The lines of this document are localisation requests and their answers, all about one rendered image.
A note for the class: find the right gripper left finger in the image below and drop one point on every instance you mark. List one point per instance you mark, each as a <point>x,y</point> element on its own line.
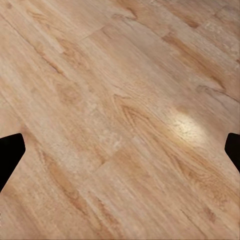
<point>12,149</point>

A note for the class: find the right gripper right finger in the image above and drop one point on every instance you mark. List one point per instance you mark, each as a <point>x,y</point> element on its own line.
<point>232,149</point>

